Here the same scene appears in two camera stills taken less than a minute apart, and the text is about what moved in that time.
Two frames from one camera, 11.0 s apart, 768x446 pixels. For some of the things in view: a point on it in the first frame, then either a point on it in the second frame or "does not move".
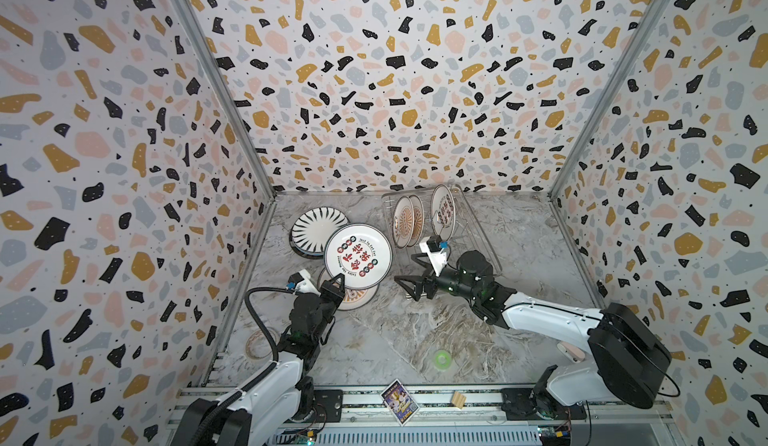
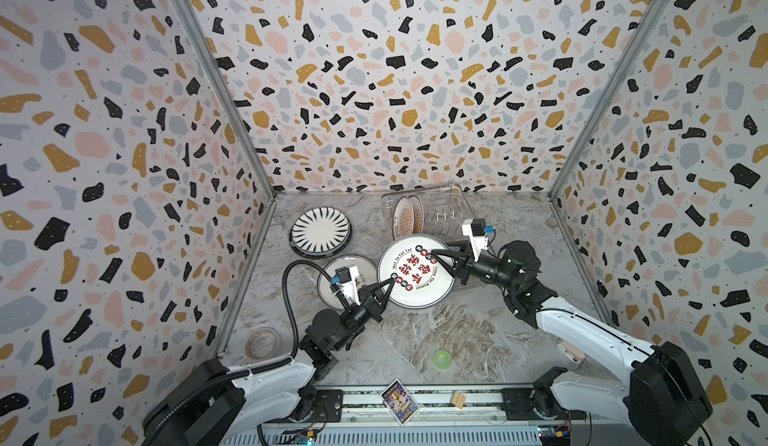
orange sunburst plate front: [403, 221] does not move
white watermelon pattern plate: [443, 212] → [431, 283]
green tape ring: [447, 359] does not move
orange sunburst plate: [419, 217] does not move
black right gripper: [432, 281] → [464, 257]
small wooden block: [458, 399] does not move
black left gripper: [330, 294] → [365, 292]
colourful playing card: [400, 403] does not move
